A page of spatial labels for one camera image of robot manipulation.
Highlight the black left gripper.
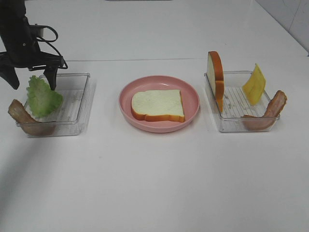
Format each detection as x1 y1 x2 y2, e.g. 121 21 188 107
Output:
0 0 68 90

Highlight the green lettuce leaf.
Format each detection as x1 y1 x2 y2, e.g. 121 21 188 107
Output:
26 75 63 117

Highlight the bacon strip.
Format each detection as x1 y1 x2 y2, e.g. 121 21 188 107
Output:
8 99 55 136
242 90 287 131

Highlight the bread slice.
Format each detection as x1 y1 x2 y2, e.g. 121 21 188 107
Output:
207 51 224 113
131 89 185 122

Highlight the left clear plastic tray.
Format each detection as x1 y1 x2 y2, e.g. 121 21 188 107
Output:
16 73 96 137

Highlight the clear plastic tray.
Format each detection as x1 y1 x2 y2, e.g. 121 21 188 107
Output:
16 73 96 137
204 71 280 132

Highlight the pink round plate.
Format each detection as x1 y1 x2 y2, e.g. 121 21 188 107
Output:
119 75 200 133

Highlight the right clear plastic tray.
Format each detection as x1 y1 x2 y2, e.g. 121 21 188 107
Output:
204 71 280 132

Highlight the yellow cheese slice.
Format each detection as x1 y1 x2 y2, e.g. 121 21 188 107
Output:
242 63 266 105

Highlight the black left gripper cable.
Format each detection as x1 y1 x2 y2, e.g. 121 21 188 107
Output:
28 23 64 58

